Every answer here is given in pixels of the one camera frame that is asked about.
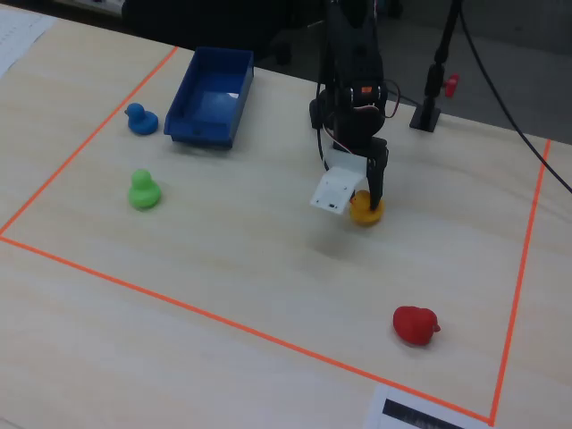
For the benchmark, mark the red stand knob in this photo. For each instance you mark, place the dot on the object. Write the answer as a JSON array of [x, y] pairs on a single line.
[[451, 85]]

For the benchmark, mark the blue rubber duck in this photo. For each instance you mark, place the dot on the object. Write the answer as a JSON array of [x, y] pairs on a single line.
[[142, 120]]

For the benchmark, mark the yellow rubber duck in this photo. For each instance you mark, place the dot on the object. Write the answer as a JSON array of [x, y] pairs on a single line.
[[363, 214]]

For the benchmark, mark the red rubber duck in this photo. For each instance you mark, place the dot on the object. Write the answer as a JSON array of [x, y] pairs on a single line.
[[415, 325]]

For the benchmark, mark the white paper sheet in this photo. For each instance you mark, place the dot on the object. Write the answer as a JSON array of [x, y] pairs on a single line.
[[18, 38]]

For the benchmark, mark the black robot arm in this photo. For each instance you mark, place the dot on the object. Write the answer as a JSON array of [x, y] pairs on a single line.
[[353, 53]]

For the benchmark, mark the black office chair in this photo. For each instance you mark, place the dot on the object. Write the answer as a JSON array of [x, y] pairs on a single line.
[[277, 27]]

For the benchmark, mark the black camera stand pole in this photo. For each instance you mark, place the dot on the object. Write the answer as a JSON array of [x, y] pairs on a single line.
[[431, 80]]

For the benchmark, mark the green rubber duck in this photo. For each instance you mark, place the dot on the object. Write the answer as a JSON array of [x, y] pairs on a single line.
[[144, 190]]

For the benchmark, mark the white paper with black print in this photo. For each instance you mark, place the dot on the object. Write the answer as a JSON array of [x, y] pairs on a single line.
[[411, 413]]

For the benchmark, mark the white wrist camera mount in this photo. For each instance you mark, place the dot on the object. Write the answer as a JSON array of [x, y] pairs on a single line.
[[337, 183]]

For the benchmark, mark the orange tape strip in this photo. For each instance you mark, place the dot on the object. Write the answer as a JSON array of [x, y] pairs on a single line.
[[246, 328], [520, 277], [89, 138]]

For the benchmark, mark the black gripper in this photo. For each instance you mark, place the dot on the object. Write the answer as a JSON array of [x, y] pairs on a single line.
[[376, 167]]

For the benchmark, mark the blue plastic bin box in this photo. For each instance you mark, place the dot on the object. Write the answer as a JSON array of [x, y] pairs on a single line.
[[210, 98]]

